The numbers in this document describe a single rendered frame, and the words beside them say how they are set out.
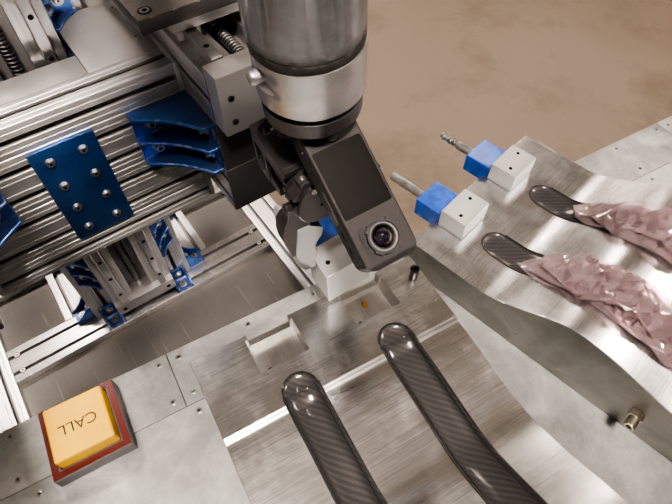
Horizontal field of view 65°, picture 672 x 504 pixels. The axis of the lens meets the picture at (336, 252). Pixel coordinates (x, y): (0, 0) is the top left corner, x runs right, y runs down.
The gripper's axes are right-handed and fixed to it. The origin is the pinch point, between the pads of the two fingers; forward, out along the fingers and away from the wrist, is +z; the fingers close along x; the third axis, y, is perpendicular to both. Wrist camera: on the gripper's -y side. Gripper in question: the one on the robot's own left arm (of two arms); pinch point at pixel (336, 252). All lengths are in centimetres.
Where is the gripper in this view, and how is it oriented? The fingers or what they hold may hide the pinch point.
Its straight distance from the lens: 53.0
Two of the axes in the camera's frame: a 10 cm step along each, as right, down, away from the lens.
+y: -5.2, -7.3, 4.3
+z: 0.3, 4.9, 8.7
